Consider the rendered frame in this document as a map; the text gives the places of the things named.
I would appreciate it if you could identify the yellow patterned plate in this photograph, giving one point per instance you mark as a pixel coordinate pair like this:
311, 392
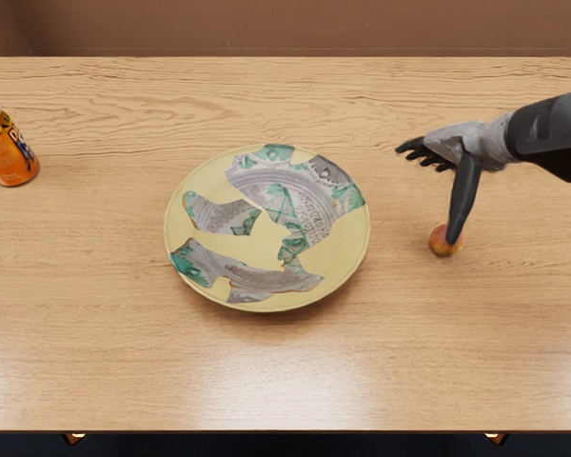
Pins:
267, 227

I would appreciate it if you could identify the small red-yellow apple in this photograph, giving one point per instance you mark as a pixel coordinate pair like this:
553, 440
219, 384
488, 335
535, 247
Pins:
439, 245

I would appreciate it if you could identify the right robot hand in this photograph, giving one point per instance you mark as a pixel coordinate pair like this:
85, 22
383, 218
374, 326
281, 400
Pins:
476, 143

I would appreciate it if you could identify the orange drink can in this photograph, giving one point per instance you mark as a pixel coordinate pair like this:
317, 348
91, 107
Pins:
5, 147

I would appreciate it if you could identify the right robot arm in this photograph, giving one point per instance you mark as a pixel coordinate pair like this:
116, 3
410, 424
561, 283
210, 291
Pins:
552, 133

